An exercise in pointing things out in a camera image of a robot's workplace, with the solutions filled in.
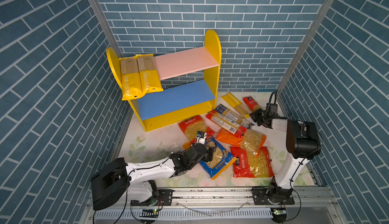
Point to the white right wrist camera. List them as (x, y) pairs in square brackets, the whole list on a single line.
[(272, 109)]

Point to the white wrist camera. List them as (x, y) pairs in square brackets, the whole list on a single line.
[(272, 109), (201, 137)]

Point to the floral table mat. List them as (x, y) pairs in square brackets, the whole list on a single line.
[(140, 146)]

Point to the red spaghetti bag far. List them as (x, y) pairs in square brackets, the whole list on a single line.
[(251, 103)]

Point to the metal base rail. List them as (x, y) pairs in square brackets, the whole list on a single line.
[(235, 205)]

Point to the yellow shelf with coloured boards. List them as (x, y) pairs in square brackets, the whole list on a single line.
[(159, 109)]

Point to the red macaroni bag upper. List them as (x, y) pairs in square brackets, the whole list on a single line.
[(190, 128)]

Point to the yellow Pastatime spaghetti bag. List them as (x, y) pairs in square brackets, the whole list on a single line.
[(130, 78), (149, 76)]

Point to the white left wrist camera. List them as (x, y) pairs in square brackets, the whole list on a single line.
[(201, 137)]

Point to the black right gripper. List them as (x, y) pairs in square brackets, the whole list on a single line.
[(254, 114)]

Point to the dark labelled spaghetti bag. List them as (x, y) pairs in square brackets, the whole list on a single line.
[(233, 116)]

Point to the red fusilli bag lower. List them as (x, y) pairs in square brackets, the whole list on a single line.
[(251, 166)]

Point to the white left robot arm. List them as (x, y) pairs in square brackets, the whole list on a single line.
[(137, 180)]

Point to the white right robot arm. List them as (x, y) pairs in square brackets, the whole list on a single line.
[(302, 144)]

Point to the blue shell pasta bag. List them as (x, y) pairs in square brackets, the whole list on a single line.
[(221, 158)]

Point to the red labelled spaghetti bag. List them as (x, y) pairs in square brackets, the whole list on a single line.
[(226, 123)]

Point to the orange macaroni bag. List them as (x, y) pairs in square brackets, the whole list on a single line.
[(252, 141)]

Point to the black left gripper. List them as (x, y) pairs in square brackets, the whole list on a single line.
[(208, 154)]

